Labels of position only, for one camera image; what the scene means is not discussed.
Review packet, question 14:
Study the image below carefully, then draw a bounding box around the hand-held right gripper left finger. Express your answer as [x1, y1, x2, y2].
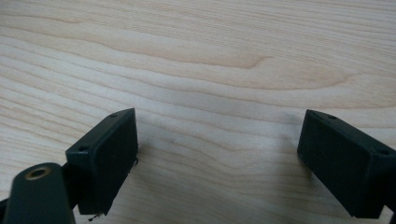
[64, 107, 139, 217]

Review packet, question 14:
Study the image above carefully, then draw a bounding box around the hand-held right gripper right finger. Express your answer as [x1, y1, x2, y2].
[296, 108, 396, 219]

